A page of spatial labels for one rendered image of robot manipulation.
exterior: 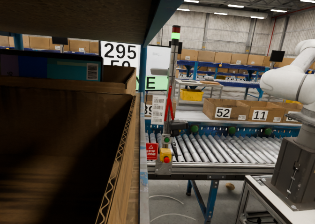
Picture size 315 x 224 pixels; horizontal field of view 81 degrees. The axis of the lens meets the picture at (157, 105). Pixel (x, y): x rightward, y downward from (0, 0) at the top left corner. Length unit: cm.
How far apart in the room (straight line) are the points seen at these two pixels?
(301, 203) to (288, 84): 66
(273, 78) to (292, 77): 9
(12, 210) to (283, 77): 122
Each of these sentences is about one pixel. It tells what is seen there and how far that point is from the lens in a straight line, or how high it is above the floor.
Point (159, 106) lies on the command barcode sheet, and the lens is 120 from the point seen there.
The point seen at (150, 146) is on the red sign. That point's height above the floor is 89.
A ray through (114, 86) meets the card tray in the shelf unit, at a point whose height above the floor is 143.
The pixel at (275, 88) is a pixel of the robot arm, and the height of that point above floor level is 136.
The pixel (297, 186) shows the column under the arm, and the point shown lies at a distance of 133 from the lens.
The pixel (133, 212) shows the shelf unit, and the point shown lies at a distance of 21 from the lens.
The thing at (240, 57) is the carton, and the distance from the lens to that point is 711.
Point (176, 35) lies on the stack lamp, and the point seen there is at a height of 161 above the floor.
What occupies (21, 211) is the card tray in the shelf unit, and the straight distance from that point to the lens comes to 22.
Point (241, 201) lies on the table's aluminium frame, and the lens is 156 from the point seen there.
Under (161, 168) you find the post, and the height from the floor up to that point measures 71.
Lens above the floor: 149
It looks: 15 degrees down
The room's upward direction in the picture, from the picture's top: 5 degrees clockwise
